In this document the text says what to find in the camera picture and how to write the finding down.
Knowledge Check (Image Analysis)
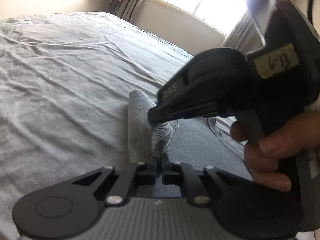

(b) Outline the grey patterned knit sweater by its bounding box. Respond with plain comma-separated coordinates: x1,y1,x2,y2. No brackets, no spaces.
127,89,253,198

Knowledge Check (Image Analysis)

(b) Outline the person right hand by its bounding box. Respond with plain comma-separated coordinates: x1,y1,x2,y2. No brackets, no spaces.
230,110,319,192

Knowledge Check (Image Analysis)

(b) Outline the grey right curtain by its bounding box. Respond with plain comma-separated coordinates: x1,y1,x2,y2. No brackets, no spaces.
221,11,263,54

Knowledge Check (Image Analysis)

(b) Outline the grey curtain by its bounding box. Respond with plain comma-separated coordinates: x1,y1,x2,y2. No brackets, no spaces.
221,11,263,54
107,0,144,23

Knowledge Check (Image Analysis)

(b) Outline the grey bed sheet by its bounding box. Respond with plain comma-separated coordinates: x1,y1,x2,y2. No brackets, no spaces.
1,12,191,239

